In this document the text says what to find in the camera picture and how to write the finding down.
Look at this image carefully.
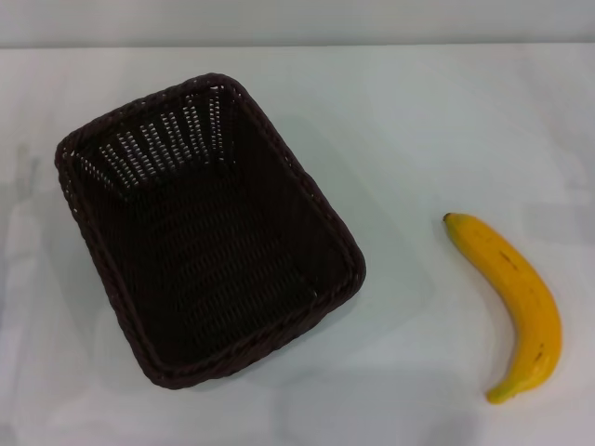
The dark brown woven basket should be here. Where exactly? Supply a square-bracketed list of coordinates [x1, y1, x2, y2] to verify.
[54, 72, 367, 387]

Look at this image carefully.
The yellow banana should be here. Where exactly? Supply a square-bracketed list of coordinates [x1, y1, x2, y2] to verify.
[442, 212, 564, 405]

